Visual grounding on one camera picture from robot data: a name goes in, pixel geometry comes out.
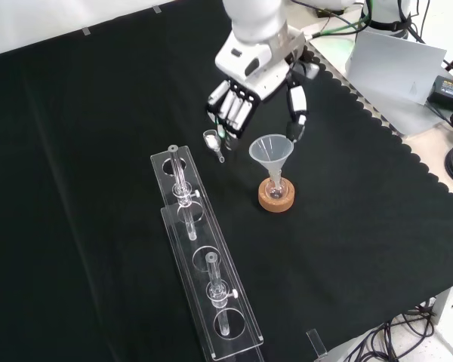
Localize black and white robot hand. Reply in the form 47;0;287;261
205;32;310;152

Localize green cable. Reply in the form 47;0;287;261
311;18;371;38

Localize clear acrylic funnel stand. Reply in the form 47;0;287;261
149;143;266;362

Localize cork ring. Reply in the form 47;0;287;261
257;177;296;213

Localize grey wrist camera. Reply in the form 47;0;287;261
300;60;321;79

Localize clear plastic clip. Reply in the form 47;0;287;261
305;328;328;359

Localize small round-bottom glass flask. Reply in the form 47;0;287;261
267;172;288;200

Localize translucent plastic funnel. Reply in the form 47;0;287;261
248;136;295;186

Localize black bench cloth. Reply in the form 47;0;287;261
0;0;453;362

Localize black floor cables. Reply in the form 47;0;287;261
356;297;453;362

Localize black power adapter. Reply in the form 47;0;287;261
426;75;453;110

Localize clear glass weighing funnel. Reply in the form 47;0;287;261
202;130;227;164

